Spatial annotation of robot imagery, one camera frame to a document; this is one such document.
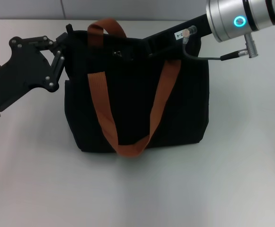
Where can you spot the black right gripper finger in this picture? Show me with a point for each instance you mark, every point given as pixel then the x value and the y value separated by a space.
pixel 130 55

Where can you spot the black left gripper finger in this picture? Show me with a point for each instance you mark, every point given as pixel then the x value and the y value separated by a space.
pixel 61 39
pixel 56 63

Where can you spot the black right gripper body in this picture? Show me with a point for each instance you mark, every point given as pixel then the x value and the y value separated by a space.
pixel 172 39

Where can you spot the silver metal zipper pull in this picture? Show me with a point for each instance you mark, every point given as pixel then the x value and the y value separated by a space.
pixel 117 54

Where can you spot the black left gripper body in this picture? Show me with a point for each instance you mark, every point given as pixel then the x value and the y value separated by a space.
pixel 19 73

